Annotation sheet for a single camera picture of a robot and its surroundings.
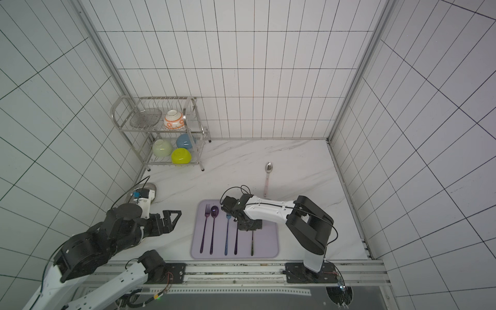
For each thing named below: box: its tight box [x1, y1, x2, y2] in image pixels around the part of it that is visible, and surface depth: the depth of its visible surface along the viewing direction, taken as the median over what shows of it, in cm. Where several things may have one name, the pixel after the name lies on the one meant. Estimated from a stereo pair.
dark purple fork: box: [199, 204, 211, 254], surface depth 91 cm
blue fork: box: [224, 213, 232, 256], surface depth 83 cm
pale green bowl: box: [152, 139, 174, 158], surface depth 106 cm
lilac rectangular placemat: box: [190, 198, 279, 259], surface depth 83 cm
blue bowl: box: [176, 133, 193, 150], surface depth 112 cm
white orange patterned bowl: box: [163, 109, 185, 130], surface depth 87 cm
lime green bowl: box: [171, 147, 192, 165], surface depth 103 cm
